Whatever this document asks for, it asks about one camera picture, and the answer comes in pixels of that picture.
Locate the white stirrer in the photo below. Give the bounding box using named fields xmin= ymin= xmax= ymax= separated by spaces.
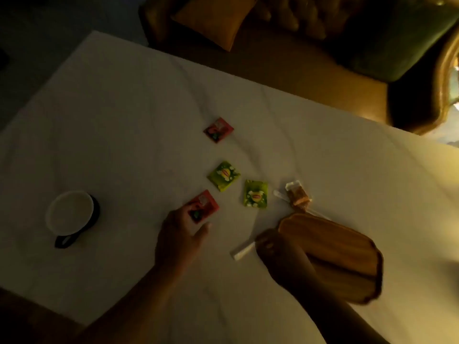
xmin=273 ymin=190 xmax=332 ymax=222
xmin=230 ymin=239 xmax=257 ymax=261

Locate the wooden tray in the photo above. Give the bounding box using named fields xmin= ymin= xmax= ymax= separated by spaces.
xmin=256 ymin=213 xmax=383 ymax=306

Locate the white cup with black handle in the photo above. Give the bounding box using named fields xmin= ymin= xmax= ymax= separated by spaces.
xmin=45 ymin=191 xmax=101 ymax=249

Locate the person's right hand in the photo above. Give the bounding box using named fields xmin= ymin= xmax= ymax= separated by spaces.
xmin=254 ymin=229 xmax=318 ymax=296

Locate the brown sugar packet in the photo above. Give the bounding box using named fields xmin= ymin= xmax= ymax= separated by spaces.
xmin=292 ymin=196 xmax=313 ymax=213
xmin=285 ymin=180 xmax=309 ymax=204

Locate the green cushion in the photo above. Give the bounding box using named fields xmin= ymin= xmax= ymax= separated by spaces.
xmin=337 ymin=0 xmax=459 ymax=83

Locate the person's left forearm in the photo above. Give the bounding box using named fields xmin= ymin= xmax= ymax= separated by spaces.
xmin=71 ymin=263 xmax=191 ymax=344

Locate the orange cushion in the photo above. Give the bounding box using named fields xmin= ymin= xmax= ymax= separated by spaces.
xmin=171 ymin=0 xmax=259 ymax=53

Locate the person's left hand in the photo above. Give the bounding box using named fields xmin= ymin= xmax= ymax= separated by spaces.
xmin=154 ymin=203 xmax=212 ymax=275

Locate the person's right forearm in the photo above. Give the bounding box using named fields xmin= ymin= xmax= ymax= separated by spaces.
xmin=286 ymin=282 xmax=392 ymax=344

